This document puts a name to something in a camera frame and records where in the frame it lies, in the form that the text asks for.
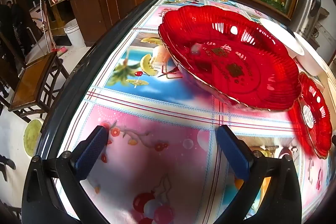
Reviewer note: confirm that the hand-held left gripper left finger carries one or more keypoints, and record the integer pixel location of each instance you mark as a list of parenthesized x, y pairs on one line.
[(92, 153)]

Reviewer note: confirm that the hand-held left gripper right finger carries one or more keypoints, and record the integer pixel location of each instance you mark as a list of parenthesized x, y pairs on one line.
[(233, 153)]

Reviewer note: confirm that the small red glass plate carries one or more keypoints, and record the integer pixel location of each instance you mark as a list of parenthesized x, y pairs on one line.
[(320, 129)]

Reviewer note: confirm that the large red glass plate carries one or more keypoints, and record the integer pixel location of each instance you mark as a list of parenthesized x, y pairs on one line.
[(223, 56)]

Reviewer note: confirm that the cream disposable bowl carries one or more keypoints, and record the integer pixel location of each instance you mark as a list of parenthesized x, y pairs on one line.
[(312, 58), (283, 32)]

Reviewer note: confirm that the white stool with green top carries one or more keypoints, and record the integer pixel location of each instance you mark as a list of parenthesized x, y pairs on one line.
[(32, 134)]

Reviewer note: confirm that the fruit printed tablecloth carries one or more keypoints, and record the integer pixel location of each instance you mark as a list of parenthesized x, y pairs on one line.
[(157, 119)]

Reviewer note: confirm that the wooden chair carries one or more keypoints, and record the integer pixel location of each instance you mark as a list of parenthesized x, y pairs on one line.
[(34, 79)]

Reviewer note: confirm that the white plastic bucket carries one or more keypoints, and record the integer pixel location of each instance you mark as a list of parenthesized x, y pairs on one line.
[(74, 33)]

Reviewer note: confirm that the dark wooden counter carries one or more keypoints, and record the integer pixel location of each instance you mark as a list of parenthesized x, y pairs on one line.
[(92, 11)]

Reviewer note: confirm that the stainless steel thermos jug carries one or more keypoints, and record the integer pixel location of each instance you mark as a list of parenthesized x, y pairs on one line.
[(305, 11)]

